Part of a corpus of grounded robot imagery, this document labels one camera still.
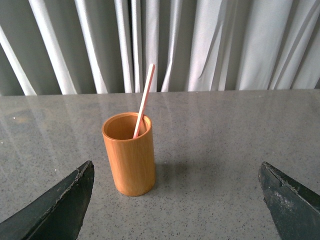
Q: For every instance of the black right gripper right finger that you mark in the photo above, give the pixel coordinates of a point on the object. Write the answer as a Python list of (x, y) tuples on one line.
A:
[(294, 208)]

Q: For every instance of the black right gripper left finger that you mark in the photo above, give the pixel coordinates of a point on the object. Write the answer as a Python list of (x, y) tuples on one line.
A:
[(58, 214)]

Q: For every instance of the pink chopstick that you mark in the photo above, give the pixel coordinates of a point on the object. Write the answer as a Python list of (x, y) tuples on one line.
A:
[(144, 99)]

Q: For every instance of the orange bamboo chopstick holder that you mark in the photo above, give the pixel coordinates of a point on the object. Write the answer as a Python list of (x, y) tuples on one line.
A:
[(132, 160)]

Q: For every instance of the grey pleated curtain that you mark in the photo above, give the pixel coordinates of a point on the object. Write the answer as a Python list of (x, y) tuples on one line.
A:
[(51, 47)]

